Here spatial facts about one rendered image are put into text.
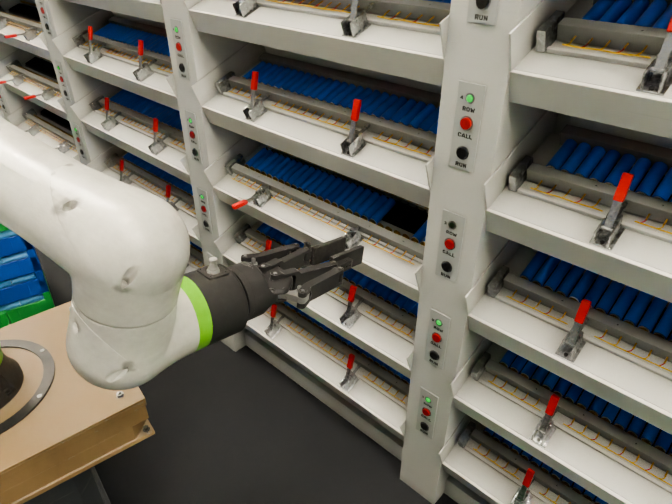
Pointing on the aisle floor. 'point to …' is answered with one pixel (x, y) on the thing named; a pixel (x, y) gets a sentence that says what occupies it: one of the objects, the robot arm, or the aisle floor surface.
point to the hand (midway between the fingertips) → (337, 255)
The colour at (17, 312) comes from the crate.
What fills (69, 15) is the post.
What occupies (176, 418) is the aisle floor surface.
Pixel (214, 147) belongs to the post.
